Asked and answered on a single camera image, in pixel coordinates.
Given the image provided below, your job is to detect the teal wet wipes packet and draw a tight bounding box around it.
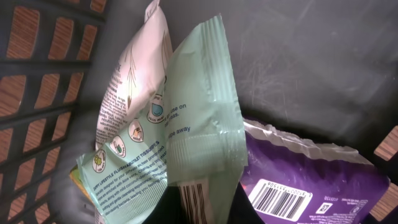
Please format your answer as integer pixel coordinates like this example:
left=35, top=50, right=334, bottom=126
left=77, top=16, right=248, bottom=223

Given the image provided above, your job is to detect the purple sanitary pad pack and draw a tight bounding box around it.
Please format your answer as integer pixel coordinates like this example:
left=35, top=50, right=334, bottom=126
left=240, top=119, right=390, bottom=224

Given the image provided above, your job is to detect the white tube with gold cap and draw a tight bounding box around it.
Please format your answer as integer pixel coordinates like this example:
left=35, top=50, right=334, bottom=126
left=95, top=0, right=173, bottom=150

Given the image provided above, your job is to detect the yellow green sachet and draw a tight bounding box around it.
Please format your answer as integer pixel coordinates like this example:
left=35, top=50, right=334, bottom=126
left=69, top=165, right=92, bottom=202

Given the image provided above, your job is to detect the grey plastic mesh basket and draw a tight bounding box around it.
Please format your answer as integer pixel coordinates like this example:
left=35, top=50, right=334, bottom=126
left=1, top=1, right=397, bottom=223

